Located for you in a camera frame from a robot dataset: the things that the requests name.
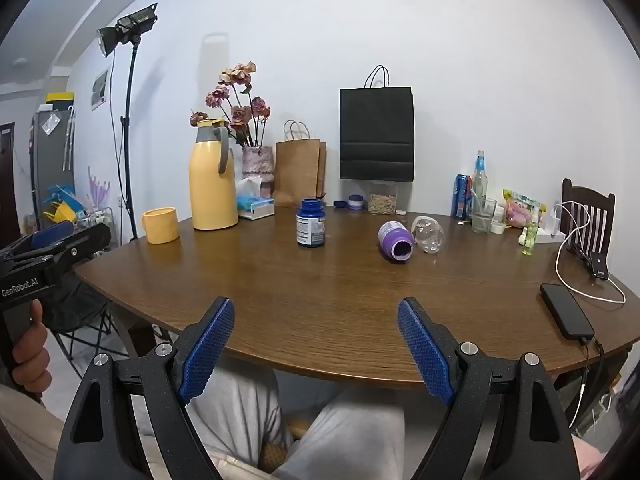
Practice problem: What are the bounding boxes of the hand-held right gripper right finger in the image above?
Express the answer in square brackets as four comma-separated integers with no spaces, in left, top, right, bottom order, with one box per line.
[397,296,581,480]

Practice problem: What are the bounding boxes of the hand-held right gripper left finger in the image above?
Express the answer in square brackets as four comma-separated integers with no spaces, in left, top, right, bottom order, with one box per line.
[52,296,236,480]

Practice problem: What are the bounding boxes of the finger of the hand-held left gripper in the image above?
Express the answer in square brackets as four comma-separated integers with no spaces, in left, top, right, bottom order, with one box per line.
[20,222,112,281]
[0,222,76,263]

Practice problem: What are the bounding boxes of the purple bottle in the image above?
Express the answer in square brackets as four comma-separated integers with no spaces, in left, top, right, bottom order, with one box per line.
[377,221,415,263]

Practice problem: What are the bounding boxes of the clear plastic cup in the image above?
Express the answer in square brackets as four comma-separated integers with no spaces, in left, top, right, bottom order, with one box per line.
[411,215,446,255]

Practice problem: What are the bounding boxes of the person's left forearm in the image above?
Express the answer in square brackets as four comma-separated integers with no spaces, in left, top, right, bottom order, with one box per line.
[0,385,66,480]

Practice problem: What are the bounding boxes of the person's left hand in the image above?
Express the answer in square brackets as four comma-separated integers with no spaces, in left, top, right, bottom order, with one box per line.
[11,300,51,394]

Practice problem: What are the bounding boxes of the black folding chair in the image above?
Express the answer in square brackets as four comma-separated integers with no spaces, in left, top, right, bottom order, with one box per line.
[47,272,132,382]

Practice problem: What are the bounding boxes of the person's left leg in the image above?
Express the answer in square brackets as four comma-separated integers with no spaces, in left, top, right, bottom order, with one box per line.
[131,360,282,480]

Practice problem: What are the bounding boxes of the person's leg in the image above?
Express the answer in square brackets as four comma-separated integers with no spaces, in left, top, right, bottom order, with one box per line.
[131,360,282,480]
[272,387,453,480]

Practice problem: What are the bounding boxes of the dark wooden door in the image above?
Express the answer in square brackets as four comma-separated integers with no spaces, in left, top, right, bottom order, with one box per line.
[0,122,17,243]

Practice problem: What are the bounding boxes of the yellow mug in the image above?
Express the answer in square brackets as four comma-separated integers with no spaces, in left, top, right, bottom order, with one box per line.
[141,206,181,245]

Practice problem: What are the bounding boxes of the grey refrigerator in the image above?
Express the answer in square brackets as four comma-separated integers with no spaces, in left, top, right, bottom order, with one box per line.
[31,107,77,222]

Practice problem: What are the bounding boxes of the person's right leg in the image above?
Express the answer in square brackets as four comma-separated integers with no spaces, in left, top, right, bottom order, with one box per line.
[272,387,453,480]

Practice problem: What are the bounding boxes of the yellow thermos jug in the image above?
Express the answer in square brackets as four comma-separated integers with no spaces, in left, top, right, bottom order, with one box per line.
[188,119,240,231]

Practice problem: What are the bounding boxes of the clear drinking glass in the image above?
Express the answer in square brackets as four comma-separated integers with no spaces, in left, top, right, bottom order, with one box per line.
[471,197,498,235]

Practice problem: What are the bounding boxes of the tissue box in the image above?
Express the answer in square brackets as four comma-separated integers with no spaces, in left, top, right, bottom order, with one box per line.
[235,177,276,221]

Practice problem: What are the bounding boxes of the black smartphone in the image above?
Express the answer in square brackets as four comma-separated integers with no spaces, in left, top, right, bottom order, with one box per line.
[539,283,596,341]

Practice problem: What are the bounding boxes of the clear container of grains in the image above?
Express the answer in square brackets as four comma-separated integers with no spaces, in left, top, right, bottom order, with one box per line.
[367,182,399,215]

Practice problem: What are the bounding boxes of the blue drink can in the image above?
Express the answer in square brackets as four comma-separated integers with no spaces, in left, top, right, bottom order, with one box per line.
[452,174,473,219]

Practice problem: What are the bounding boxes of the blue pill bottle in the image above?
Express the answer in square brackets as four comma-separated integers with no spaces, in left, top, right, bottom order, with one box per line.
[296,198,327,249]

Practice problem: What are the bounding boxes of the white power strip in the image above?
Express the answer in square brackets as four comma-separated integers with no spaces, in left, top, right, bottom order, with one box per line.
[534,203,566,244]

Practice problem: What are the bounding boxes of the pink snack packet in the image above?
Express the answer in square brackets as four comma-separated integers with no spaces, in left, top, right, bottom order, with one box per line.
[502,189,544,229]

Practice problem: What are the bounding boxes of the clear glass bottle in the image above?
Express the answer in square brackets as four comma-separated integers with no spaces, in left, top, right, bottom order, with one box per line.
[471,150,489,221]

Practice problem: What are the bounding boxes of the pink knitted vase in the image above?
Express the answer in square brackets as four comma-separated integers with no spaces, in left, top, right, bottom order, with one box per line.
[242,146,275,197]

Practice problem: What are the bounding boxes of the brown paper bag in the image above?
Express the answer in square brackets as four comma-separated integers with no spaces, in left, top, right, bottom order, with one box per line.
[274,120,328,207]

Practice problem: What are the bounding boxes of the dried flower bouquet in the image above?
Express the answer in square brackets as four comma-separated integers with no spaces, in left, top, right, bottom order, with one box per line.
[189,61,271,149]

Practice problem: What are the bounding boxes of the dark wooden chair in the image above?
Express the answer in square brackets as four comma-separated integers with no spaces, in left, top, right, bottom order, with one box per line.
[560,178,616,272]

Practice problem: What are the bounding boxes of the black paper bag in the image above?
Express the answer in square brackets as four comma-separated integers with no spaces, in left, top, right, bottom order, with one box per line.
[339,65,416,183]

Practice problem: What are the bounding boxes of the black studio light on stand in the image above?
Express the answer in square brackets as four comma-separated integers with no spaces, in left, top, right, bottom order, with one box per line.
[96,2,159,244]

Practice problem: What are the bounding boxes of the wire storage rack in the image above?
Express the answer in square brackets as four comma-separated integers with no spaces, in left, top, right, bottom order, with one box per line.
[42,185,117,243]

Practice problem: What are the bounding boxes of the wall poster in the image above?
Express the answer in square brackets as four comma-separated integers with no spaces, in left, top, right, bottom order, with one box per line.
[91,69,110,111]

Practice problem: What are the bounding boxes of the black phone cable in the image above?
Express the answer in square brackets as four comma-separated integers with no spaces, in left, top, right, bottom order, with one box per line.
[579,336,607,413]

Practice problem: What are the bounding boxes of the white charging cable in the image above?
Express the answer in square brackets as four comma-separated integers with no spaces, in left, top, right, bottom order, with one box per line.
[554,201,626,305]

